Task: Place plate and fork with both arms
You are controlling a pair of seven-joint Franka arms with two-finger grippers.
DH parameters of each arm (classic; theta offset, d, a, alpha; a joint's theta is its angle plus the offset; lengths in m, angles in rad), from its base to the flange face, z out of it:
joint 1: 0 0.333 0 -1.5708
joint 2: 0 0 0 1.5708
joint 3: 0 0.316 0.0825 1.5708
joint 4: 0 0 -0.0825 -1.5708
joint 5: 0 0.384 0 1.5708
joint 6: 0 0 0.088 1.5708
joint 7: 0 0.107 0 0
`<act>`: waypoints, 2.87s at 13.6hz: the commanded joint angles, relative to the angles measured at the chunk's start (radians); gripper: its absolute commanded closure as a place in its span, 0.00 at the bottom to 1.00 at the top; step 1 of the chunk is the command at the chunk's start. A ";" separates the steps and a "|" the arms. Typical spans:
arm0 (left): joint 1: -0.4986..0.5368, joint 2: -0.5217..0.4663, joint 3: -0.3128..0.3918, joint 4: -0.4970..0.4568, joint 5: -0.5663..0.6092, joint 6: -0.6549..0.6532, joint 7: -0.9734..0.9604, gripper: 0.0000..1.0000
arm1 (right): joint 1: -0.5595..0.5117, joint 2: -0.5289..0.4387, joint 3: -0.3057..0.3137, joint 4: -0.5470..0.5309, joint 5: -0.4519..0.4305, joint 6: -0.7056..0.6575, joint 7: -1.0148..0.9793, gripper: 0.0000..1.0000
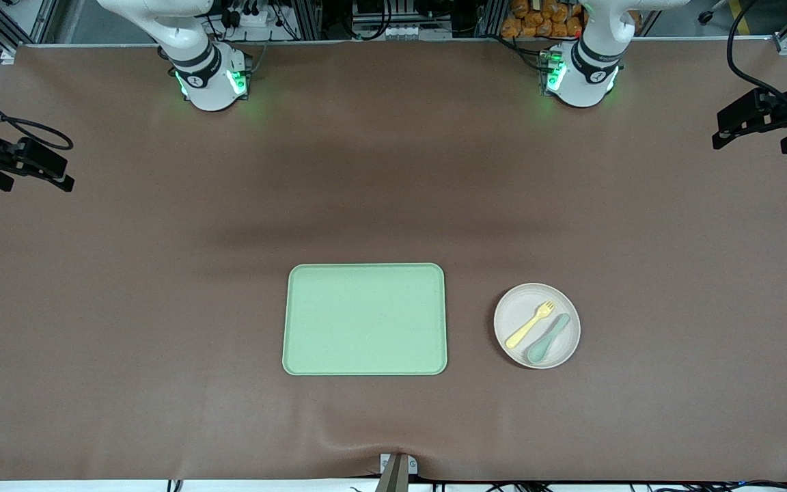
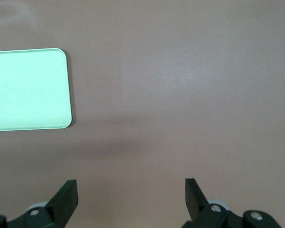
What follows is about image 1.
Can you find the white round speckled plate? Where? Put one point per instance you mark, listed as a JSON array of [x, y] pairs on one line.
[[516, 311]]

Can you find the yellow plastic fork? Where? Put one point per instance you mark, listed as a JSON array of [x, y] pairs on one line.
[[527, 328]]

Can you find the light green plastic spoon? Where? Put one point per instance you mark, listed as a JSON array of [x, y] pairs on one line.
[[544, 345]]

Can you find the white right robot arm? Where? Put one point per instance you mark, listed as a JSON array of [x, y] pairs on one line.
[[209, 82]]

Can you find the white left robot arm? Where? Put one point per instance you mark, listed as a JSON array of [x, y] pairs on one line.
[[581, 85]]

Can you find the brown table cloth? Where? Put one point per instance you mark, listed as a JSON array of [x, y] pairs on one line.
[[161, 273]]

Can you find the orange snack packages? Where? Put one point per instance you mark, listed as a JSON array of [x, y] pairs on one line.
[[537, 20]]

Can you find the white power strip with plugs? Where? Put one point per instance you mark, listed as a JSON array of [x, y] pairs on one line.
[[246, 17]]

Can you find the aluminium equipment rack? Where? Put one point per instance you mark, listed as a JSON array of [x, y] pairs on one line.
[[308, 17]]

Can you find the light green rectangular tray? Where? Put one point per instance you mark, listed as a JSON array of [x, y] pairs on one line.
[[365, 320]]

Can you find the grey metal camera bracket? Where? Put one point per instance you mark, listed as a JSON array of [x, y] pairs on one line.
[[397, 478]]

